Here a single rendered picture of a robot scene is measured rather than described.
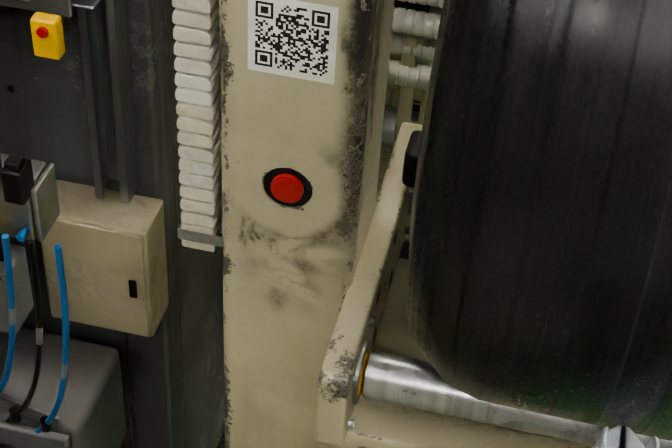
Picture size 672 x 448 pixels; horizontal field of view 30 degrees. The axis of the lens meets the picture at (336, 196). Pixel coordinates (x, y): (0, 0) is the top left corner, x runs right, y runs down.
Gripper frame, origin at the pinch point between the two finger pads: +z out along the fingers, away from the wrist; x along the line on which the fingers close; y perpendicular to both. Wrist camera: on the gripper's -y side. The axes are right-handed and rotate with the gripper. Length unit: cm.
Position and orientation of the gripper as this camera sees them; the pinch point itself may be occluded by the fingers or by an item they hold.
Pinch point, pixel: (620, 446)
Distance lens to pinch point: 101.8
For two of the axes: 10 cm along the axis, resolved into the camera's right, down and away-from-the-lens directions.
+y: 0.5, -7.6, -6.5
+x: -9.7, -1.8, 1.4
